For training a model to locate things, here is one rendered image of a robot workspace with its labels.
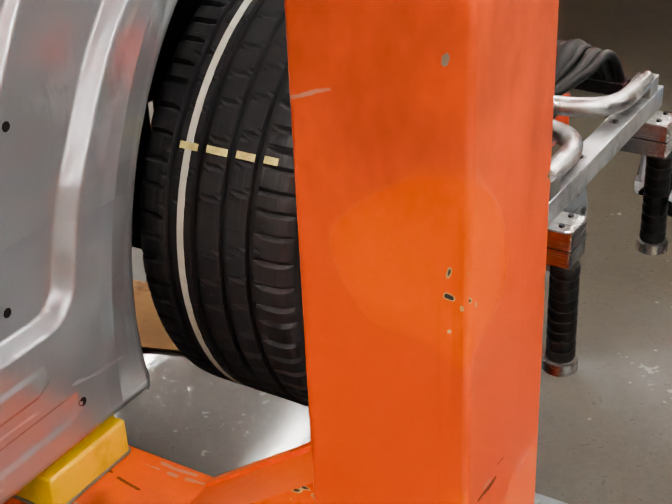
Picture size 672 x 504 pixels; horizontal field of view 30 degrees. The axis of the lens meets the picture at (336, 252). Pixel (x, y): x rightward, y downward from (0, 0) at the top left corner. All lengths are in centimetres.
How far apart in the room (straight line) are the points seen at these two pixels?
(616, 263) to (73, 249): 215
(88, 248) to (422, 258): 52
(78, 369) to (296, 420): 134
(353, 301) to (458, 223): 13
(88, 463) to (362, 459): 48
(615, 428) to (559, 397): 15
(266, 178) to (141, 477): 39
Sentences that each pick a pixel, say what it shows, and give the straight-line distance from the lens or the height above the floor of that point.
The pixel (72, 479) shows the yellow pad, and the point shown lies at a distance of 150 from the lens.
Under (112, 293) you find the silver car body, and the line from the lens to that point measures 145.
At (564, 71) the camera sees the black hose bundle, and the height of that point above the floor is 102.
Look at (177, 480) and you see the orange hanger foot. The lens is 152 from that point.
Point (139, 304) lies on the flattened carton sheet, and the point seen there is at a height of 1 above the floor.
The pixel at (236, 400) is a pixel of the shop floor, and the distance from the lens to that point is 282.
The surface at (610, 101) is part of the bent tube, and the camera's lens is 165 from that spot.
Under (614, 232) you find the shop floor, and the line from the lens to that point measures 349.
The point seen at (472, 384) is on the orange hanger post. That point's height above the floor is 104.
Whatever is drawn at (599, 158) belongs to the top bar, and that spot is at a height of 97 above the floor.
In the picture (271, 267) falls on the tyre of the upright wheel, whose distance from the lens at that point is 150.
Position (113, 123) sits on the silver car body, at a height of 110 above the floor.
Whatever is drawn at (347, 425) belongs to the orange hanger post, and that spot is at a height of 96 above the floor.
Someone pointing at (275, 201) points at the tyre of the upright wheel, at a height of 97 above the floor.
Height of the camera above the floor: 163
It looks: 29 degrees down
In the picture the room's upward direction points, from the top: 3 degrees counter-clockwise
